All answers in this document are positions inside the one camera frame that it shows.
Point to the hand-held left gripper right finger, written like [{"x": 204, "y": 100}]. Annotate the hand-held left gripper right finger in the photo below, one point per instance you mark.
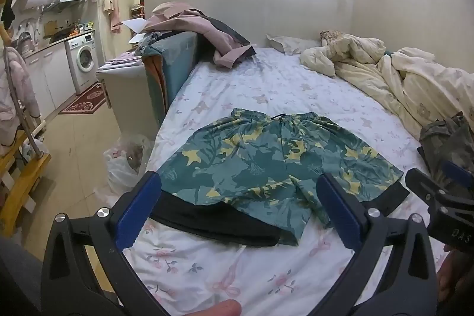
[{"x": 340, "y": 212}]

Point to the pale pink jacket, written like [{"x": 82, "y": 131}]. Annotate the pale pink jacket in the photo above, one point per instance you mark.
[{"x": 16, "y": 86}]

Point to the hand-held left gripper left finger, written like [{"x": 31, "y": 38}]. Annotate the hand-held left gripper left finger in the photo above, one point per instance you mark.
[{"x": 139, "y": 212}]

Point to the white floral bed sheet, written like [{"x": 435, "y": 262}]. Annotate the white floral bed sheet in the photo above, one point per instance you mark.
[{"x": 259, "y": 86}]

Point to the person's left hand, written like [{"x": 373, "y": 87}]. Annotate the person's left hand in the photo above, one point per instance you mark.
[{"x": 220, "y": 309}]

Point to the white plastic bag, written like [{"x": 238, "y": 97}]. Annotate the white plastic bag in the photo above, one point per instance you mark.
[{"x": 124, "y": 160}]

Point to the camouflage garment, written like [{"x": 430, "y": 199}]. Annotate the camouflage garment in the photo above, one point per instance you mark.
[{"x": 444, "y": 142}]

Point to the black hanging cloth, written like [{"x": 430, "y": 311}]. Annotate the black hanging cloth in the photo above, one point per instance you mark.
[{"x": 7, "y": 10}]

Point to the brown patterned cloth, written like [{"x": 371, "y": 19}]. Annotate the brown patterned cloth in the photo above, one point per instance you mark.
[{"x": 330, "y": 35}]

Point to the pale pillow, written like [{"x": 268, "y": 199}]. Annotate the pale pillow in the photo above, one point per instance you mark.
[{"x": 292, "y": 44}]

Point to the red patterned rug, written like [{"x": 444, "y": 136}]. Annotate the red patterned rug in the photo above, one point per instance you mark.
[{"x": 85, "y": 99}]

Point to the pink hanging towel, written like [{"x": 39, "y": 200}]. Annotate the pink hanging towel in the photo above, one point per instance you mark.
[{"x": 113, "y": 10}]

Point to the pink coat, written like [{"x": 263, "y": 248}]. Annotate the pink coat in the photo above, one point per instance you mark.
[{"x": 192, "y": 23}]

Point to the white kitchen base cabinet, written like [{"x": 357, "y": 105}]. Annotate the white kitchen base cabinet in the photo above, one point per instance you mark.
[{"x": 52, "y": 75}]

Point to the metal cooking pot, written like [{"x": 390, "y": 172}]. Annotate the metal cooking pot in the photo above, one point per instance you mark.
[{"x": 24, "y": 40}]

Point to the white paper sheet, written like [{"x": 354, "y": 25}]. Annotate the white paper sheet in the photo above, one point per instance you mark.
[{"x": 134, "y": 25}]

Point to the person's right hand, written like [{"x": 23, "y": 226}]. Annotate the person's right hand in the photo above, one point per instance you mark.
[{"x": 453, "y": 275}]

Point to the dark grey garment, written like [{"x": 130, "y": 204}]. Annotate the dark grey garment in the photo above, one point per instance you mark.
[{"x": 229, "y": 31}]

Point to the metal range hood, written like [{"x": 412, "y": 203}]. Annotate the metal range hood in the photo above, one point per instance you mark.
[{"x": 68, "y": 1}]

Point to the cream duvet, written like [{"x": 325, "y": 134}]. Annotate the cream duvet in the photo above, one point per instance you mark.
[{"x": 407, "y": 79}]

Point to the white washing machine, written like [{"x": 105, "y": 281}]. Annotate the white washing machine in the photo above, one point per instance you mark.
[{"x": 84, "y": 60}]

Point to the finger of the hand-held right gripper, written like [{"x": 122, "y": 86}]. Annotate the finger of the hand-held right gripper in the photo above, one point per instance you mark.
[
  {"x": 459, "y": 173},
  {"x": 422, "y": 182}
]

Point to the yellow wooden stairs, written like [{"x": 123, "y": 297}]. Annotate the yellow wooden stairs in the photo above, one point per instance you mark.
[{"x": 26, "y": 175}]

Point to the green leaf-print pants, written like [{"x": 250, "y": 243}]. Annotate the green leaf-print pants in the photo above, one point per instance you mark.
[{"x": 259, "y": 160}]

